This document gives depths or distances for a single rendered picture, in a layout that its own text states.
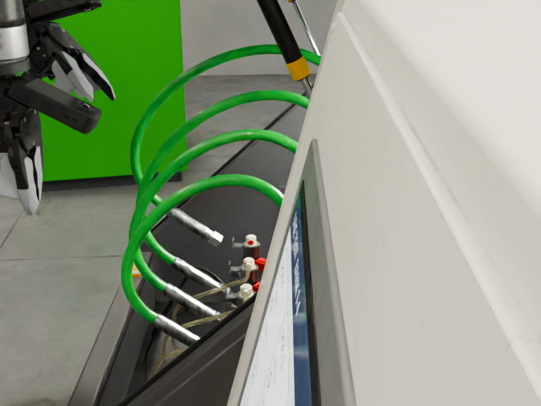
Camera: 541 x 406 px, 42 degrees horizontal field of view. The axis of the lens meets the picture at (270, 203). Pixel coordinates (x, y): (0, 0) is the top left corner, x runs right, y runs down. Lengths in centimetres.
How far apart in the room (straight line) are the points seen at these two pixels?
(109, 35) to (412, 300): 411
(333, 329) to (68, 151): 418
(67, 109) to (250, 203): 59
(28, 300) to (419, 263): 318
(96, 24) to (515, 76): 405
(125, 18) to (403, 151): 403
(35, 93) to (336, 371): 73
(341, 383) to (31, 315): 300
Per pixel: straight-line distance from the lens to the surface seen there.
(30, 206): 102
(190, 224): 112
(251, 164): 141
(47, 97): 95
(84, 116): 94
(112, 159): 447
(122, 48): 431
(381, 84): 36
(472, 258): 19
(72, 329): 311
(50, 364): 291
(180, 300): 99
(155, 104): 106
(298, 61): 70
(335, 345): 30
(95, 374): 115
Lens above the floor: 161
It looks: 22 degrees down
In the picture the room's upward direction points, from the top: straight up
